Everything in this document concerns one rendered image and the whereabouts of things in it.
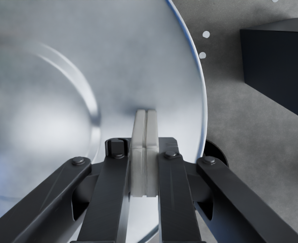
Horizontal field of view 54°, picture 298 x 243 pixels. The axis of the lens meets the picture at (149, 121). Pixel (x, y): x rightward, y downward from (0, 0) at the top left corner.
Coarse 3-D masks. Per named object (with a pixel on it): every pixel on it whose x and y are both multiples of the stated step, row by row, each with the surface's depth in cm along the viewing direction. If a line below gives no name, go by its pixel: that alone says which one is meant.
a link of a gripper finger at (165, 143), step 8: (160, 144) 17; (168, 144) 17; (176, 144) 17; (160, 152) 16; (192, 168) 14; (192, 176) 14; (200, 176) 14; (192, 184) 14; (200, 184) 14; (192, 192) 14; (200, 192) 14; (208, 192) 14; (200, 200) 14; (208, 200) 14
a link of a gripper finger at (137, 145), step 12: (144, 120) 19; (132, 132) 17; (144, 132) 17; (132, 144) 15; (144, 144) 15; (132, 156) 15; (132, 168) 15; (132, 180) 15; (132, 192) 16; (144, 192) 16
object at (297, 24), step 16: (240, 32) 94; (256, 32) 80; (272, 32) 69; (288, 32) 61; (256, 48) 82; (272, 48) 70; (288, 48) 62; (256, 64) 84; (272, 64) 72; (288, 64) 64; (256, 80) 87; (272, 80) 74; (288, 80) 65; (272, 96) 76; (288, 96) 67
